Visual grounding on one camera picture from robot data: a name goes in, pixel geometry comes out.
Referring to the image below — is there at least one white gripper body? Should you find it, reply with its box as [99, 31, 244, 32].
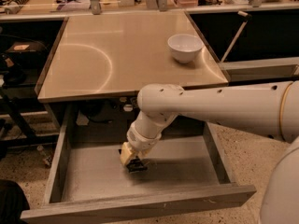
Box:
[127, 121, 163, 151]

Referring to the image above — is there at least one black rxbar chocolate wrapper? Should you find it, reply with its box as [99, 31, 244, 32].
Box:
[126, 157, 148, 173]

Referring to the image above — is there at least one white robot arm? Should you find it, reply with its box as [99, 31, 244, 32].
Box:
[121, 81, 299, 224]

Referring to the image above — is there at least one grey wooden open drawer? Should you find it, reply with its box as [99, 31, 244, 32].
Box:
[21, 105, 256, 224]

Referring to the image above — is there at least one white ceramic bowl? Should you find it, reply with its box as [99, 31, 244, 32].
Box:
[167, 34, 204, 63]

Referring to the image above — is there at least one black stand left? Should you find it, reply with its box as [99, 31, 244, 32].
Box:
[0, 89, 58, 147]

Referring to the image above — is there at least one black round object bottom left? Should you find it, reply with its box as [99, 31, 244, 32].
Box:
[0, 179, 30, 224]

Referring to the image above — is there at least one black box with label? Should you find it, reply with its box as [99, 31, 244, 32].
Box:
[5, 41, 48, 68]

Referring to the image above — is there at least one white stick with black tip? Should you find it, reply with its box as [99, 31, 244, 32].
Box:
[221, 10, 252, 63]

